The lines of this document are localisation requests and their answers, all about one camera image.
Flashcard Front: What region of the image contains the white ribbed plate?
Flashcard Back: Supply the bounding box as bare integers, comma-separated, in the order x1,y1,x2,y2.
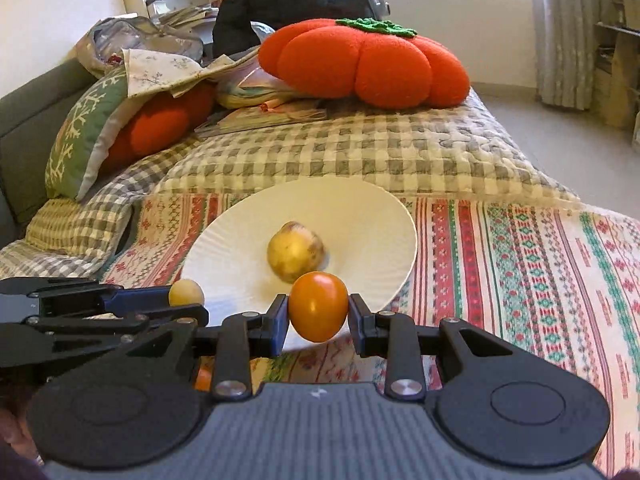
181,177,418,326

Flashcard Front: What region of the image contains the wooden shelf unit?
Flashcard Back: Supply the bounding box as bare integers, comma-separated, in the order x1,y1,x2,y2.
592,0,639,150

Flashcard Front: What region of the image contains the curtain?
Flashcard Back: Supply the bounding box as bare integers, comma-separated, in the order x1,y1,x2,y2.
534,0,608,110

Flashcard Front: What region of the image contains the small red plush cushion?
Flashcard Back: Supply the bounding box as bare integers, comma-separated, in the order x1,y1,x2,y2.
99,81,216,177

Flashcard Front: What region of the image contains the person right hand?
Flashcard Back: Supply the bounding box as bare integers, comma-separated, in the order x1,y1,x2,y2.
1,382,39,460

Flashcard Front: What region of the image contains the green embroidered pillow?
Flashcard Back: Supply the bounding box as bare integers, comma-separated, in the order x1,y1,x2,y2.
44,66,146,202

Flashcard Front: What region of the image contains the silver storage bag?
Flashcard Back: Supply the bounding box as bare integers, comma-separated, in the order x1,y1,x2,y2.
74,16,204,78

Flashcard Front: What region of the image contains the patterned red green cloth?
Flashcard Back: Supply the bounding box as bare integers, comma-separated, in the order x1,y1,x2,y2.
99,193,639,478

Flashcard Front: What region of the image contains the brown yellow pear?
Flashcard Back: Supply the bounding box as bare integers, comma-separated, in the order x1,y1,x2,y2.
267,221,326,284

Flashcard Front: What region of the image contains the tan longan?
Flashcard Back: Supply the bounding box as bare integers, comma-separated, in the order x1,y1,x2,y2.
168,278,205,308

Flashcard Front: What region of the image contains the floral cloth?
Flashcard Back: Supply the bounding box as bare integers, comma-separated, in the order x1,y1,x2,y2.
122,47,259,98

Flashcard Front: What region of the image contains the large tomato plush cushion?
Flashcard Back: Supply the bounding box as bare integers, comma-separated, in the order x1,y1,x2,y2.
258,18,471,110

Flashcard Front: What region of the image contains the checkered quilt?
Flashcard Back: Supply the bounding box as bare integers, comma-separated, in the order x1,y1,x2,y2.
1,93,576,278

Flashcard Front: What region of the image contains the folded fabric bundle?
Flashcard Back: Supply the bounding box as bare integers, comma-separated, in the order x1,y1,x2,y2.
216,58,309,110

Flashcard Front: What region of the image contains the orange tomato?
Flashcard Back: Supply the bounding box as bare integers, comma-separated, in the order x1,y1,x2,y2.
194,366,213,392
288,271,348,342

